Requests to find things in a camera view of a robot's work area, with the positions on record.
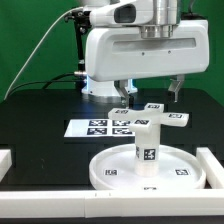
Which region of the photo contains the white camera cable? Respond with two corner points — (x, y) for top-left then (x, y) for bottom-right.
(3, 6), (84, 101)

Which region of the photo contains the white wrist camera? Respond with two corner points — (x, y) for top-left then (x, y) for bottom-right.
(90, 0), (154, 27)

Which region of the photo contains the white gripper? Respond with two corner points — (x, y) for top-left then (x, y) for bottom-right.
(86, 20), (209, 109)

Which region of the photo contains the black cable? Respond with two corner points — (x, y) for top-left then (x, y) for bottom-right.
(5, 72), (84, 100)

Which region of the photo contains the white frame right rail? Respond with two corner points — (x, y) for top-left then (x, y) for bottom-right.
(196, 147), (224, 189)

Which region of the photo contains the white frame front rail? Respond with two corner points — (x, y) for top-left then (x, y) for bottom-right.
(0, 189), (224, 218)

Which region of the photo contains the white frame rail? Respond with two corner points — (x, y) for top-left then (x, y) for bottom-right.
(0, 189), (224, 218)
(196, 147), (224, 189)
(0, 149), (12, 182)

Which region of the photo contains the white round table top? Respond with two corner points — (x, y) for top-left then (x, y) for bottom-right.
(89, 144), (206, 191)

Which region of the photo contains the white frame left rail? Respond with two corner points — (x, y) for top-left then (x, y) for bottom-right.
(0, 149), (12, 182)

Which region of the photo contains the white cross table base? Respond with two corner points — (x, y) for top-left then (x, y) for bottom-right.
(108, 103), (189, 133)

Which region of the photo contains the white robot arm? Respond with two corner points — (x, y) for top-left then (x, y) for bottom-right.
(82, 0), (209, 103)

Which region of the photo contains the white marker sheet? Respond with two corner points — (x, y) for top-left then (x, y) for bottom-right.
(64, 119), (133, 138)

